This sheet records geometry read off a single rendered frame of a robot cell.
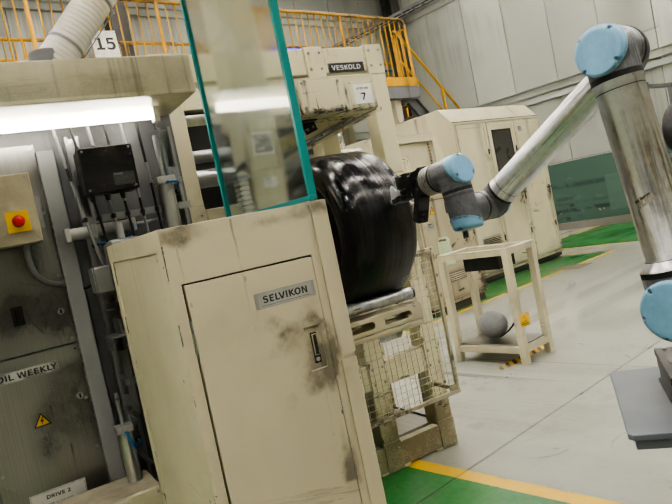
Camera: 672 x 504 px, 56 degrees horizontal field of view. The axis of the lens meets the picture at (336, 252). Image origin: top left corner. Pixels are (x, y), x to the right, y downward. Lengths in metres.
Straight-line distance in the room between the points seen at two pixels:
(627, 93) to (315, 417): 1.00
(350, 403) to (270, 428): 0.21
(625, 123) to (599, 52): 0.17
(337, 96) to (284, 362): 1.47
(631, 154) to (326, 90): 1.39
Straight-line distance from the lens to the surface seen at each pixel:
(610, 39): 1.60
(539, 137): 1.85
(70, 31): 2.38
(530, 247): 4.61
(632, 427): 1.70
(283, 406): 1.44
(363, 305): 2.20
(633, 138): 1.59
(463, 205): 1.84
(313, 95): 2.60
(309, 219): 1.47
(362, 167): 2.20
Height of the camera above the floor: 1.22
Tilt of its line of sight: 3 degrees down
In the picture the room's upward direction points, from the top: 12 degrees counter-clockwise
